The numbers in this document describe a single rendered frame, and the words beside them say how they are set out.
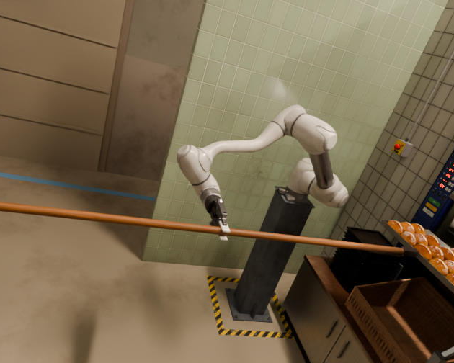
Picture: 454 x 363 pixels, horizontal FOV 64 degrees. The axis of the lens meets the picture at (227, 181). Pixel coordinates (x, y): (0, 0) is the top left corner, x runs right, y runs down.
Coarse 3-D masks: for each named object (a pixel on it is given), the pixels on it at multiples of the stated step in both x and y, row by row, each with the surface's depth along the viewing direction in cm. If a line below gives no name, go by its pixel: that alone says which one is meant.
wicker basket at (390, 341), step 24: (360, 288) 220; (384, 288) 225; (408, 288) 229; (432, 288) 221; (360, 312) 220; (384, 312) 228; (432, 312) 215; (384, 336) 192; (408, 336) 213; (432, 336) 210; (384, 360) 189; (408, 360) 175
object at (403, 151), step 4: (396, 140) 261; (400, 140) 258; (400, 144) 258; (404, 144) 254; (408, 144) 254; (392, 148) 264; (400, 148) 257; (404, 148) 255; (408, 148) 255; (396, 152) 260; (400, 152) 256; (404, 152) 256; (408, 152) 257; (404, 156) 258
